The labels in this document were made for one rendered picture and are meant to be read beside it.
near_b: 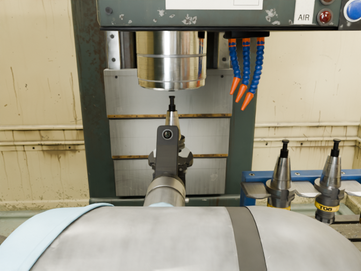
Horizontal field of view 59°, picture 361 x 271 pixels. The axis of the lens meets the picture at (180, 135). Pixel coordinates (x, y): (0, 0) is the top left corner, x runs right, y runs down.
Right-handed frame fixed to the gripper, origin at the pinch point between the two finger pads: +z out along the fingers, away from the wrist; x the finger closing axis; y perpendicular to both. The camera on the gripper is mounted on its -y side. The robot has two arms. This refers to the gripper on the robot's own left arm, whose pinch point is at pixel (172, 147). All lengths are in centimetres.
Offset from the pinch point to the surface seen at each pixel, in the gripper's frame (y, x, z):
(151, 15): -30.5, -1.9, -21.7
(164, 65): -21.3, -1.0, -9.0
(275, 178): 1.9, 22.8, -13.6
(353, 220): 37, 64, 26
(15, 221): 69, -88, 68
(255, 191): 4.8, 18.8, -13.8
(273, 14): -30.6, 17.9, -20.1
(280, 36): -25, 47, 85
